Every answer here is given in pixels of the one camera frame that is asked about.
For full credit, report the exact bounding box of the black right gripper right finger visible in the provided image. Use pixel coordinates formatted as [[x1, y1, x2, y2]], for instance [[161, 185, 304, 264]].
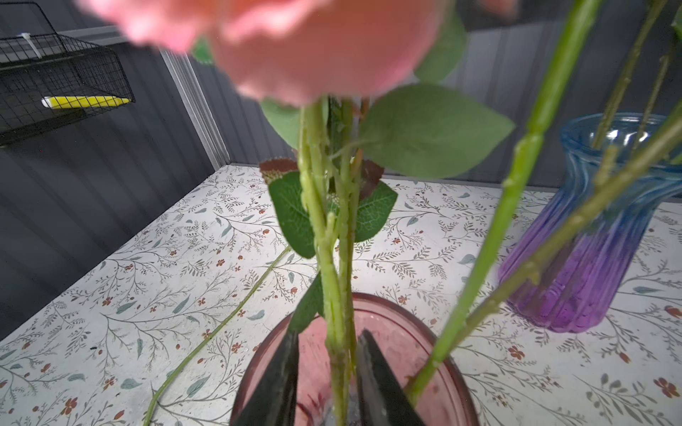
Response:
[[356, 329, 424, 426]]

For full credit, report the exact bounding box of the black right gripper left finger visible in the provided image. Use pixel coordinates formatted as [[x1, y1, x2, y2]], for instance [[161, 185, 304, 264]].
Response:
[[231, 332, 299, 426]]

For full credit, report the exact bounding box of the red glass vase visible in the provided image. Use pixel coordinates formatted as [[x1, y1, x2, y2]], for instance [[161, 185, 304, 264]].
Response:
[[230, 292, 480, 425]]

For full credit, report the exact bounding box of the white peony flower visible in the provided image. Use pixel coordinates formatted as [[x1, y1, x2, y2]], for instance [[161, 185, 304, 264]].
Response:
[[142, 245, 293, 426]]

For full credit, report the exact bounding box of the blue purple glass vase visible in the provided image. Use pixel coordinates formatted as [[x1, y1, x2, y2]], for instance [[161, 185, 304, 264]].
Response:
[[498, 114, 681, 333]]

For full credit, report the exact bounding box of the pink peony spray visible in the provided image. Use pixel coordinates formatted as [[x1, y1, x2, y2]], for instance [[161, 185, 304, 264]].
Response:
[[80, 1, 514, 425]]

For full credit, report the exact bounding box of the floral patterned table mat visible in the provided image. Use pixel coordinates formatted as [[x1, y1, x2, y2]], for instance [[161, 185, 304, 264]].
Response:
[[1, 166, 681, 425]]

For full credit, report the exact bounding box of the yellow marker pen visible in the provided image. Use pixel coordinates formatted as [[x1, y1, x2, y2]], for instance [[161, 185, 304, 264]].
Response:
[[40, 96, 131, 109]]

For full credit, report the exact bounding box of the black wire side basket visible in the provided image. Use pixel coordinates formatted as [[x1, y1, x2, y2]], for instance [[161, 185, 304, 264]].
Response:
[[1, 1, 135, 147]]

